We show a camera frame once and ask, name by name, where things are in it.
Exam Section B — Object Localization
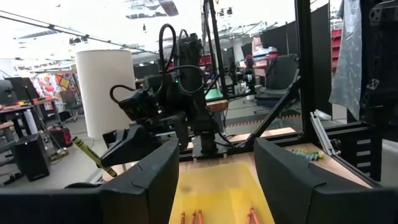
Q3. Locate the white cylinder shade table lamp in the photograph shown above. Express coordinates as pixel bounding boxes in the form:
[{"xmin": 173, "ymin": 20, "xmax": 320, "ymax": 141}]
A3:
[{"xmin": 75, "ymin": 49, "xmax": 137, "ymax": 183}]

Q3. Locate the black aluminium rig frame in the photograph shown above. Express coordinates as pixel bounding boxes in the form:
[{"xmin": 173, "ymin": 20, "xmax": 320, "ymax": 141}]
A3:
[{"xmin": 63, "ymin": 0, "xmax": 398, "ymax": 189}]

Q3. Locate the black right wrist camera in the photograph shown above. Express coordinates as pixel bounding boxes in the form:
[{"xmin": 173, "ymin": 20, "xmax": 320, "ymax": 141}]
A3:
[{"xmin": 118, "ymin": 88, "xmax": 158, "ymax": 123}]

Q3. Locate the wooden top workbench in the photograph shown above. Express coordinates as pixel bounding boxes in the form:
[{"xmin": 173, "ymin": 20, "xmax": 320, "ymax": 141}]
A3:
[{"xmin": 206, "ymin": 99, "xmax": 230, "ymax": 113}]

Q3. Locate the grey plastic sheet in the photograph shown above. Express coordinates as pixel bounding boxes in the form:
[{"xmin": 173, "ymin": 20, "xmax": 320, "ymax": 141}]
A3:
[{"xmin": 328, "ymin": 0, "xmax": 363, "ymax": 121}]

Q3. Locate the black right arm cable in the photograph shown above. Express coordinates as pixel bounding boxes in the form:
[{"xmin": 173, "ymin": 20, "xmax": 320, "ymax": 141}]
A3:
[{"xmin": 108, "ymin": 23, "xmax": 218, "ymax": 106}]

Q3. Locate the white paper roll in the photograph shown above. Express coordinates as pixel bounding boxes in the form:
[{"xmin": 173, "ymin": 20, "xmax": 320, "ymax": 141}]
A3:
[{"xmin": 23, "ymin": 108, "xmax": 39, "ymax": 135}]

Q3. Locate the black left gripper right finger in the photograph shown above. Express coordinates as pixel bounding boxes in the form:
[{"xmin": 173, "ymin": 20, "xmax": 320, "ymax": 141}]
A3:
[{"xmin": 254, "ymin": 138, "xmax": 398, "ymax": 224}]

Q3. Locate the blue crayon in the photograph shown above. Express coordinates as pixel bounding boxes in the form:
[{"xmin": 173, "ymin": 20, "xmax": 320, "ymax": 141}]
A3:
[
  {"xmin": 288, "ymin": 148, "xmax": 315, "ymax": 158},
  {"xmin": 294, "ymin": 152, "xmax": 320, "ymax": 161}
]

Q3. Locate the black office chair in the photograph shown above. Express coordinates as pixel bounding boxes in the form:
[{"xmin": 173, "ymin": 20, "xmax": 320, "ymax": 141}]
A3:
[{"xmin": 254, "ymin": 54, "xmax": 302, "ymax": 110}]

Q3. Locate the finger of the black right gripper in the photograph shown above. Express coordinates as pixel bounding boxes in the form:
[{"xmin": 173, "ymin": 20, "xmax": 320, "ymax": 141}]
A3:
[
  {"xmin": 102, "ymin": 129, "xmax": 125, "ymax": 149},
  {"xmin": 99, "ymin": 124, "xmax": 162, "ymax": 169}
]

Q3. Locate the silver aluminium extrusion piece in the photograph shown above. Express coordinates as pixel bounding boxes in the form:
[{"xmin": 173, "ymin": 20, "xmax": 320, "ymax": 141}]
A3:
[{"xmin": 310, "ymin": 110, "xmax": 338, "ymax": 156}]

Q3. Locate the black frame handle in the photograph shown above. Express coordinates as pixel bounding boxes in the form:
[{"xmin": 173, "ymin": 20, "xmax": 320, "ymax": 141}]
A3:
[{"xmin": 63, "ymin": 182, "xmax": 101, "ymax": 189}]

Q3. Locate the red and black box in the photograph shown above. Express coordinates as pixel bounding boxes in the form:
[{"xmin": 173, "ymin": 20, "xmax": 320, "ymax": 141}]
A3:
[{"xmin": 49, "ymin": 125, "xmax": 73, "ymax": 148}]

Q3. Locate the yellow-green crayon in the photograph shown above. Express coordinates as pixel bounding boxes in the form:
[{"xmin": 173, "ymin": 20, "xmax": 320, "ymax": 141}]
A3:
[{"xmin": 72, "ymin": 136, "xmax": 119, "ymax": 179}]

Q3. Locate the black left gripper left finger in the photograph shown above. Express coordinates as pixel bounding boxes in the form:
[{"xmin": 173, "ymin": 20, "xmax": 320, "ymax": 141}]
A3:
[{"xmin": 0, "ymin": 138, "xmax": 180, "ymax": 224}]

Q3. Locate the yellow translucent plastic bin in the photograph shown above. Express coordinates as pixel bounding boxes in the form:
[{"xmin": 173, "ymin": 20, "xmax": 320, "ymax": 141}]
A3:
[{"xmin": 169, "ymin": 161, "xmax": 276, "ymax": 224}]

